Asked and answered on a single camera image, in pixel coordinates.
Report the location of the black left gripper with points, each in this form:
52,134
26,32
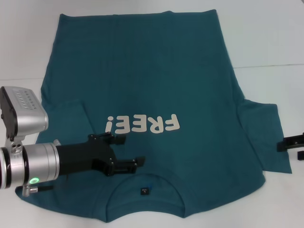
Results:
78,156

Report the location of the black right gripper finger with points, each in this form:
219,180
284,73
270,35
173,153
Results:
292,145
301,156

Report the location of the teal blue printed t-shirt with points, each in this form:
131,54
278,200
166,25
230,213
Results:
147,71

